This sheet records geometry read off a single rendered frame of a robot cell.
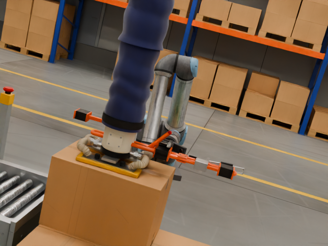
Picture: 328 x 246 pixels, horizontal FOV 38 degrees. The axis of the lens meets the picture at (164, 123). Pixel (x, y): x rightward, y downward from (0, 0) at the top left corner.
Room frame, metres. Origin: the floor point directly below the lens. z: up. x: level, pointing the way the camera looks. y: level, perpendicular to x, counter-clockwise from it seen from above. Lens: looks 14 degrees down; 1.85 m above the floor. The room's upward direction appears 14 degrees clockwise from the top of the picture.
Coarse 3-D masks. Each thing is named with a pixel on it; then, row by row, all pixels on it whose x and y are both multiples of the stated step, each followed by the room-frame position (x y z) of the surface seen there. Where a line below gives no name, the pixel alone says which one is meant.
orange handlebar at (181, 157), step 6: (96, 120) 2.70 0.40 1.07; (90, 132) 2.43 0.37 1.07; (96, 132) 2.42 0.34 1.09; (102, 132) 2.46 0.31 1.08; (132, 144) 2.39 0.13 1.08; (138, 144) 2.40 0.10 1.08; (144, 144) 2.43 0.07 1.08; (150, 150) 2.38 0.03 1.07; (174, 156) 2.37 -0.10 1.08; (180, 156) 2.36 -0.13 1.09; (186, 156) 2.39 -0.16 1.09; (186, 162) 2.36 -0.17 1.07; (192, 162) 2.36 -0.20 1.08; (210, 168) 2.34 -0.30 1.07; (216, 168) 2.34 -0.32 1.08; (234, 174) 2.34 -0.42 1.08
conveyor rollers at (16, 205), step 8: (0, 176) 2.75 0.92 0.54; (16, 176) 2.79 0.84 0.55; (0, 184) 2.62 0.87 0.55; (8, 184) 2.67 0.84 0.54; (24, 184) 2.71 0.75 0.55; (40, 184) 2.76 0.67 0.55; (0, 192) 2.57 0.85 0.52; (8, 192) 2.55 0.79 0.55; (16, 192) 2.59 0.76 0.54; (32, 192) 2.63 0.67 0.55; (40, 192) 2.71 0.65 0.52; (0, 200) 2.43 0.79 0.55; (8, 200) 2.49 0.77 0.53; (24, 200) 2.52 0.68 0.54; (8, 208) 2.36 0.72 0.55; (16, 208) 2.41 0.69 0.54; (8, 216) 2.32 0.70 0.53
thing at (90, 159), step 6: (78, 156) 2.32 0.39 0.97; (84, 156) 2.33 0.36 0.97; (90, 156) 2.35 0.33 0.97; (96, 156) 2.33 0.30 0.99; (84, 162) 2.30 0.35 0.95; (90, 162) 2.30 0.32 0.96; (96, 162) 2.30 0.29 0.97; (102, 162) 2.31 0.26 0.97; (108, 162) 2.33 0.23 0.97; (120, 162) 2.32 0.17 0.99; (108, 168) 2.29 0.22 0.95; (114, 168) 2.28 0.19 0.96; (120, 168) 2.29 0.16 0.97; (126, 168) 2.31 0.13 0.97; (126, 174) 2.28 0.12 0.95; (132, 174) 2.27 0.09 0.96; (138, 174) 2.29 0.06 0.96
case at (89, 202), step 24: (72, 144) 2.53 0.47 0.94; (72, 168) 2.27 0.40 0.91; (96, 168) 2.27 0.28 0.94; (144, 168) 2.45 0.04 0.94; (168, 168) 2.54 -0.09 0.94; (48, 192) 2.29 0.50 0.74; (72, 192) 2.27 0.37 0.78; (96, 192) 2.25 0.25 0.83; (120, 192) 2.23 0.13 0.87; (144, 192) 2.21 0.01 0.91; (168, 192) 2.56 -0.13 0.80; (48, 216) 2.28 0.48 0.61; (72, 216) 2.26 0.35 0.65; (96, 216) 2.24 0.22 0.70; (120, 216) 2.22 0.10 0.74; (144, 216) 2.20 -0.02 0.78; (96, 240) 2.24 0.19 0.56; (120, 240) 2.22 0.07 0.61; (144, 240) 2.20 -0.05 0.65
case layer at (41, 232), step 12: (36, 228) 2.24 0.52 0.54; (48, 228) 2.27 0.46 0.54; (24, 240) 2.10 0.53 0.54; (36, 240) 2.13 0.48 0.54; (48, 240) 2.16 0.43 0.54; (60, 240) 2.18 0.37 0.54; (72, 240) 2.21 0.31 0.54; (84, 240) 2.24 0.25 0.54; (156, 240) 2.44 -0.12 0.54; (168, 240) 2.47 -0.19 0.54; (180, 240) 2.51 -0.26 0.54; (192, 240) 2.55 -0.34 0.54
